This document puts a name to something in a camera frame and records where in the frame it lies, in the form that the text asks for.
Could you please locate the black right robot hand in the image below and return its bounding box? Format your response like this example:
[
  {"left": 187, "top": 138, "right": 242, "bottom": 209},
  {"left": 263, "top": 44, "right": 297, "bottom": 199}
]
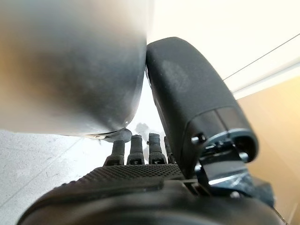
[{"left": 17, "top": 37, "right": 286, "bottom": 225}]

